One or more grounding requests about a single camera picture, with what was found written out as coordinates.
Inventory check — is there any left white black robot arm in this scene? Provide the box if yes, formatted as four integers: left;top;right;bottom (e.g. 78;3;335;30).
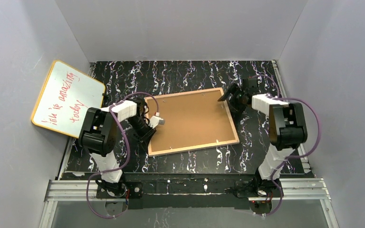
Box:
78;98;164;197

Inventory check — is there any black marble pattern mat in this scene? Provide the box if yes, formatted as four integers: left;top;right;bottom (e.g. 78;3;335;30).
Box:
58;60;306;175

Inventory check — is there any brown fibreboard backing board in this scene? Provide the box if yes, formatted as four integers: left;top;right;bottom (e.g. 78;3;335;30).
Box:
147;90;236;153

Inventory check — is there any yellow rimmed whiteboard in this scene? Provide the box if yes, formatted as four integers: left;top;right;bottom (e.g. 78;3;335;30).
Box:
31;60;106;138

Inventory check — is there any wooden picture frame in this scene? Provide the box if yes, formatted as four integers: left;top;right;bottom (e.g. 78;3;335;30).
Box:
144;87;240;157

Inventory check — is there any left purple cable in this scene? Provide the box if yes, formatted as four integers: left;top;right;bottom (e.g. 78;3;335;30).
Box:
86;92;161;219

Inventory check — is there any aluminium rail base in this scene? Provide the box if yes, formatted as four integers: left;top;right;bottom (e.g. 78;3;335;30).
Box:
39;177;338;228

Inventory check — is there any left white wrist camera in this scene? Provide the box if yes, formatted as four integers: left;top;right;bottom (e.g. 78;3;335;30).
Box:
149;112;165;128

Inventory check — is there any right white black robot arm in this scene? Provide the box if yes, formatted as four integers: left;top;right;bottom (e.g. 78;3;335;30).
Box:
218;78;307;197

